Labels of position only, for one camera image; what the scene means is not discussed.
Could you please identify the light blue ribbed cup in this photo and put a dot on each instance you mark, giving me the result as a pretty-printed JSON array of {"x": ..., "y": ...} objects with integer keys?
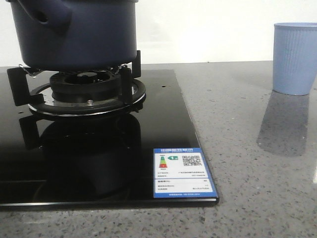
[{"x": 294, "y": 57}]

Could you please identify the black pot support grate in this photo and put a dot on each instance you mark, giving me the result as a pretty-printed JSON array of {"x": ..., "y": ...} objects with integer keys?
[{"x": 40, "y": 100}]

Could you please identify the dark blue cooking pot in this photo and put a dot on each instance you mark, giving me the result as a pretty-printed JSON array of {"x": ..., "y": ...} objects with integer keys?
[{"x": 75, "y": 35}]

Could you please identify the blue energy label sticker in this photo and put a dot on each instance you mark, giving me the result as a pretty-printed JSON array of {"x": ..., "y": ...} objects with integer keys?
[{"x": 182, "y": 173}]

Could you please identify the black gas burner head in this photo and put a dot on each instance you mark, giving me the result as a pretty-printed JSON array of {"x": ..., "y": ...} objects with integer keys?
[{"x": 84, "y": 86}]

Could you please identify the black glass gas stove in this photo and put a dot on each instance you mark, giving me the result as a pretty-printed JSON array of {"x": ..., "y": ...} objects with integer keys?
[{"x": 98, "y": 162}]

